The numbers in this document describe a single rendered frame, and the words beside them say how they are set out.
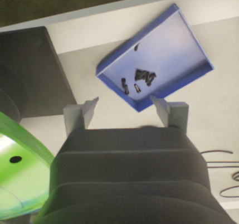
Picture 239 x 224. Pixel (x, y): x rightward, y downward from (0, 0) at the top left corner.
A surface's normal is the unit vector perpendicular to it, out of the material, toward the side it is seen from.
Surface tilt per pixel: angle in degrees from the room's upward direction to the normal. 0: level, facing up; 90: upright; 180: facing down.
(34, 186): 24
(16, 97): 90
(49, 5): 0
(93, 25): 0
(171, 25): 0
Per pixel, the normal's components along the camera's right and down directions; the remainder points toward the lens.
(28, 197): 0.39, 0.68
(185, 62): 0.00, 0.70
